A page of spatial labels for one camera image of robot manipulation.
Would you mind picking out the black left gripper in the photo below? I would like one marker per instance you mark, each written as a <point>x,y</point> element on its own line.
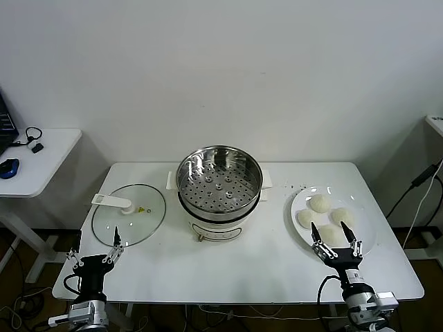
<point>91,273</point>

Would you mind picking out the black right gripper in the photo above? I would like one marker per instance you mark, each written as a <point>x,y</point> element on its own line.
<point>342,261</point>

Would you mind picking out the white steamed baozi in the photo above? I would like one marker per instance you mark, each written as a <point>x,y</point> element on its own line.
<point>342,215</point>
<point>307,218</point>
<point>320,203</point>
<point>330,235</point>

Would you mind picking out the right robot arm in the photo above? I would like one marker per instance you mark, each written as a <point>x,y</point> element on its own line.
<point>360,304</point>

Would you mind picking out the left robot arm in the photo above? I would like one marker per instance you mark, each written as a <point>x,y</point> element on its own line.
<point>86,313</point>

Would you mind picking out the stainless steel steamer basket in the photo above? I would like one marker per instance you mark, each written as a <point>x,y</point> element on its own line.
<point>218,193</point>

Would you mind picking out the white round plate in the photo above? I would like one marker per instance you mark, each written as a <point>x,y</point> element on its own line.
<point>367,221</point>

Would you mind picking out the white side table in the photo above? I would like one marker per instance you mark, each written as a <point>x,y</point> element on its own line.
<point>52,155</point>

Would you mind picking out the small black device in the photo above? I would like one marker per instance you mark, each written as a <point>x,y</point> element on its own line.
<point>37,148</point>

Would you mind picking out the white electric cooking pot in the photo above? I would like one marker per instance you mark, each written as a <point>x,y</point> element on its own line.
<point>214,231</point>

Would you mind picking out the blue computer mouse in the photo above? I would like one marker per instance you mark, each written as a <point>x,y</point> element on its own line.
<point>8,167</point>

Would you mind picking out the black laptop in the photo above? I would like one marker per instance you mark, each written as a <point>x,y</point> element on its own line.
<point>7,128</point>

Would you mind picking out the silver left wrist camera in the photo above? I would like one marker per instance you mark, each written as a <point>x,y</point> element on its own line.
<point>59,321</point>

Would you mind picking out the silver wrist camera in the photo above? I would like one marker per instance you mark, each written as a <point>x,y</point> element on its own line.
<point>387,299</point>
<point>59,321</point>

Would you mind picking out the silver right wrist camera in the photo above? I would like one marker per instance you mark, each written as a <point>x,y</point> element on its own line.
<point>387,299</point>

